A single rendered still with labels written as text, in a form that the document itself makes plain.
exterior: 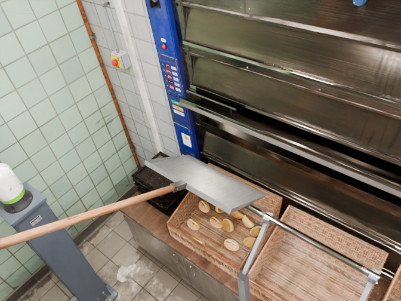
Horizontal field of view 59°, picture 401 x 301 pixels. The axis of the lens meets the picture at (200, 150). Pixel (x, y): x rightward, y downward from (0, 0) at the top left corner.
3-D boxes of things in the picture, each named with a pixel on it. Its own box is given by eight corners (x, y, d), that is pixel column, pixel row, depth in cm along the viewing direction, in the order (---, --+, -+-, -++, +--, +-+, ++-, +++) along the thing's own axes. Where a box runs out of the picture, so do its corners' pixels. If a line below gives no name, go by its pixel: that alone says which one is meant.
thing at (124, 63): (121, 61, 234) (117, 48, 227) (131, 65, 229) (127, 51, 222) (113, 67, 231) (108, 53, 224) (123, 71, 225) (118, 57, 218)
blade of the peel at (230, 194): (230, 214, 154) (231, 209, 153) (144, 164, 183) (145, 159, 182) (267, 195, 183) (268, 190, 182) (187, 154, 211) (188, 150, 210)
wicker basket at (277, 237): (286, 229, 223) (288, 202, 204) (378, 278, 195) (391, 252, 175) (244, 290, 199) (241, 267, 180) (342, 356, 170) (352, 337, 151)
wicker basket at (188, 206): (212, 187, 255) (208, 160, 236) (283, 223, 227) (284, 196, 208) (169, 236, 231) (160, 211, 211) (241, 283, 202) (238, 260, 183)
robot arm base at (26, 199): (-12, 196, 190) (-18, 189, 186) (13, 178, 198) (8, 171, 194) (13, 218, 177) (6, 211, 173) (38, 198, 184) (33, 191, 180)
